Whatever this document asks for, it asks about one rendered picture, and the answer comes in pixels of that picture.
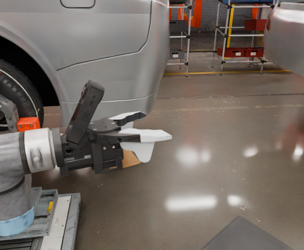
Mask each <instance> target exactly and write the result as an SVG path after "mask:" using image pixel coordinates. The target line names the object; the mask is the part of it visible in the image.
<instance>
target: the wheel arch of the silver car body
mask: <svg viewBox="0 0 304 250"><path fill-rule="evenodd" d="M0 59H2V60H4V61H5V62H8V63H10V64H11V65H13V66H15V67H16V68H18V69H19V71H22V72H23V73H24V75H26V76H27V77H28V79H30V81H31V83H33V84H34V86H35V87H36V89H37V91H38V93H39V95H40V98H41V100H42V103H43V107H48V106H60V108H61V115H62V125H61V127H63V124H64V116H63V109H62V104H61V101H60V98H59V95H58V93H57V90H56V88H55V86H54V84H53V82H52V80H51V78H50V77H49V75H48V74H47V72H46V71H45V69H44V68H43V67H42V66H41V65H40V64H39V62H38V61H37V60H36V59H35V58H34V57H33V56H32V55H31V54H30V53H29V52H27V51H26V50H25V49H24V48H23V47H21V46H20V45H19V44H17V43H16V42H14V41H13V40H11V39H9V38H7V37H6V36H4V35H2V34H0Z"/></svg>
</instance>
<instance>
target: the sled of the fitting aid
mask: <svg viewBox="0 0 304 250"><path fill-rule="evenodd" d="M58 198H59V196H58V191H57V189H49V190H42V194H41V197H40V200H39V203H38V206H37V209H36V211H35V214H34V219H33V222H32V223H31V225H30V226H29V227H28V228H27V229H26V230H24V231H23V232H21V233H19V234H17V235H13V236H9V237H3V236H0V241H3V240H12V239H22V238H31V237H41V236H48V235H49V232H50V229H51V225H52V221H53V217H54V213H55V210H56V206H57V202H58Z"/></svg>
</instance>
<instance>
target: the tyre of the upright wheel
mask: <svg viewBox="0 0 304 250"><path fill-rule="evenodd" d="M0 69H1V70H2V71H4V72H5V73H7V74H8V75H10V76H11V77H12V78H14V79H15V80H16V81H17V82H18V83H19V84H20V85H21V86H22V87H23V88H24V89H25V91H26V92H27V93H28V95H29V96H30V98H31V99H30V98H29V96H28V95H27V93H26V92H25V91H24V90H23V88H22V87H21V86H20V85H19V84H18V83H17V82H16V81H15V80H13V79H12V78H11V77H9V76H8V75H7V74H5V73H4V72H2V71H0V72H1V74H0V94H1V95H3V96H4V97H6V98H7V99H9V100H10V101H12V102H13V103H14V104H15V105H16V107H17V109H18V110H17V112H18V116H19V119H20V118H30V117H37V114H38V118H39V123H40V128H42V126H43V121H44V108H43V103H42V100H41V98H40V95H39V93H38V91H37V89H36V87H35V86H34V84H33V83H31V81H30V79H28V77H27V76H26V75H24V73H23V72H22V71H19V69H18V68H16V67H15V66H13V65H11V64H10V63H8V62H5V61H4V60H2V59H0ZM31 100H32V101H33V103H34V105H35V108H36V110H35V108H34V105H33V103H32V101H31ZM36 111H37V113H36Z"/></svg>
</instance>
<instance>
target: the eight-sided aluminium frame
mask: <svg viewBox="0 0 304 250"><path fill-rule="evenodd" d="M0 110H1V111H2V112H4V115H5V118H6V122H7V126H8V130H9V133H13V132H18V130H17V126H16V124H17V122H18V121H19V116H18V112H17V110H18V109H17V107H16V105H15V104H14V103H13V102H12V101H10V100H9V99H7V98H6V97H4V96H3V95H1V94H0Z"/></svg>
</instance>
